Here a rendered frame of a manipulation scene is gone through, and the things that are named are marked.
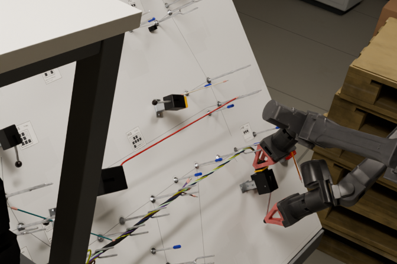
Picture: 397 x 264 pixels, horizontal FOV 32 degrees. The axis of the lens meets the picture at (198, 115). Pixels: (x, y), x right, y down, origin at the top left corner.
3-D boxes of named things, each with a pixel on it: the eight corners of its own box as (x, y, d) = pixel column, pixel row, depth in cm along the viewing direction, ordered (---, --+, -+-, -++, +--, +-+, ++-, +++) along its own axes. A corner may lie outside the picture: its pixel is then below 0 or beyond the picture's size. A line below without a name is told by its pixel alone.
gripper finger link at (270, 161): (241, 159, 186) (263, 138, 181) (255, 152, 192) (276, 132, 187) (257, 179, 185) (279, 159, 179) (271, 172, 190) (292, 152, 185)
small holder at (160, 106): (136, 98, 169) (158, 90, 164) (162, 99, 176) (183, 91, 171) (140, 117, 168) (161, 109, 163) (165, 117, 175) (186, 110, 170)
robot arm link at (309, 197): (325, 205, 174) (338, 206, 178) (319, 178, 177) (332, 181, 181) (303, 213, 179) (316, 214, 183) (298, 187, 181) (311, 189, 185)
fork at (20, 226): (25, 223, 136) (71, 211, 127) (24, 232, 135) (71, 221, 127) (17, 221, 135) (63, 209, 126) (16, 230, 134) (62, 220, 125)
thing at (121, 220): (126, 222, 156) (172, 212, 147) (121, 226, 155) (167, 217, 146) (122, 215, 156) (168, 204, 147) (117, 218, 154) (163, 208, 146)
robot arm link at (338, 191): (356, 193, 174) (355, 202, 182) (345, 150, 178) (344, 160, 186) (308, 203, 175) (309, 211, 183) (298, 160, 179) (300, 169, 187)
